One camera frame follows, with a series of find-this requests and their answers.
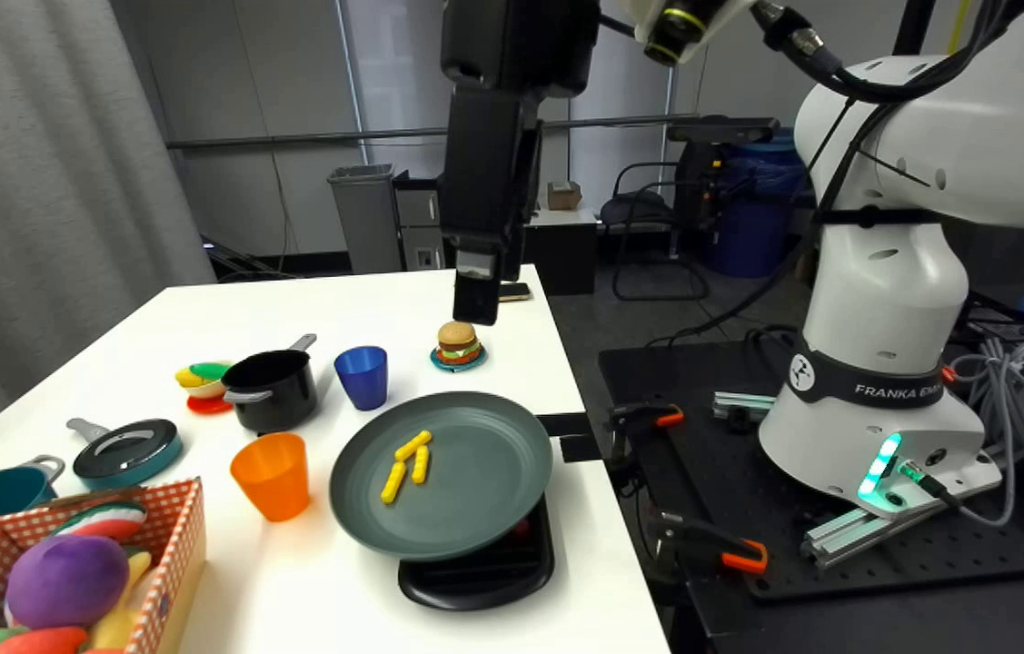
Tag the yellow toy fry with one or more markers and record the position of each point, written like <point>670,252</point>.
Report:
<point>412,445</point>
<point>393,482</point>
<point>421,464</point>

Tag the aluminium rail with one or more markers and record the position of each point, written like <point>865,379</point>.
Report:
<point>743,402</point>
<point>857,531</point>

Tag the black office chair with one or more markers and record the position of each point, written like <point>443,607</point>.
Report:
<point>639,211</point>

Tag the black phone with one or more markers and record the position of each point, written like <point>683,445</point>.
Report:
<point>516,292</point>

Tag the toy burger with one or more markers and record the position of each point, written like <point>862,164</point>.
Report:
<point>458,342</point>

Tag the orange plastic cup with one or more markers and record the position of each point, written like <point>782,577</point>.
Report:
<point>273,481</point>

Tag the small cardboard box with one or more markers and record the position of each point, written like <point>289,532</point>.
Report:
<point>564,195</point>

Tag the orange checkered box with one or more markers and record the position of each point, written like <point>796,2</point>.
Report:
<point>175,554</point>

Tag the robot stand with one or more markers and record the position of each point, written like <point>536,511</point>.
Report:
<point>748,490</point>

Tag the purple plush toy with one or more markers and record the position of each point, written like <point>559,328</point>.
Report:
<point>66,581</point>

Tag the black tray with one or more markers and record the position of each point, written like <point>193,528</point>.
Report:
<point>484,577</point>

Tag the teal and black pot lid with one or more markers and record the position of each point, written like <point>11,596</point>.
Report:
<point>125,451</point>

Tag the grey plate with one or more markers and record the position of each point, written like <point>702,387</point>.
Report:
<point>475,481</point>

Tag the blue barrel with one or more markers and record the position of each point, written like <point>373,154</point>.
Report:
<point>757,227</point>

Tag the blue plastic cup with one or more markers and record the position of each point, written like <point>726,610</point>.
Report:
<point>362,377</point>

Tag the stack of toy food slices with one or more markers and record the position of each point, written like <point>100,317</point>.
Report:
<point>204,385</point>

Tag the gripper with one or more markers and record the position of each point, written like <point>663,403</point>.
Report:
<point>489,154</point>

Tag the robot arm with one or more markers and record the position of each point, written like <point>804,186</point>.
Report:
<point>893,272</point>

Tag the yellow plush toy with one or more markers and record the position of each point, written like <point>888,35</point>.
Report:
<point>116,622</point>

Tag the grey file cabinet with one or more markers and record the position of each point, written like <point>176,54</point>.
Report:
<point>421,227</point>

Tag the camera on tripod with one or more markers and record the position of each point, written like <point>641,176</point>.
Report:
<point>720,130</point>

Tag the red plush toy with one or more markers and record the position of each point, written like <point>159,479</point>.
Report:
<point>39,641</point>

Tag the black and orange clamp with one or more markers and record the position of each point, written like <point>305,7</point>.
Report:
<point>730,552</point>
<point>648,418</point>

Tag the grey curtain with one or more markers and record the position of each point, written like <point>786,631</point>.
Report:
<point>39,182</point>

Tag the black toy pot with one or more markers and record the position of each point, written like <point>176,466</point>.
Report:
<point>273,395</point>

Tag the small teal toy plate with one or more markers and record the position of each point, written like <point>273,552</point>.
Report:
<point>439,363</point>

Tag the black cabinet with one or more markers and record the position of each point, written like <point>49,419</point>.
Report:
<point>561,250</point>

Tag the black table bracket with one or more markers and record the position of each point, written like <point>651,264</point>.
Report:
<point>571,436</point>

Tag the striped plush toy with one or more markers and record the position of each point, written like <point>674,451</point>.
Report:
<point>107,522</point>

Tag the grey trash bin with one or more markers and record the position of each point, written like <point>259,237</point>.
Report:
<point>366,222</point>

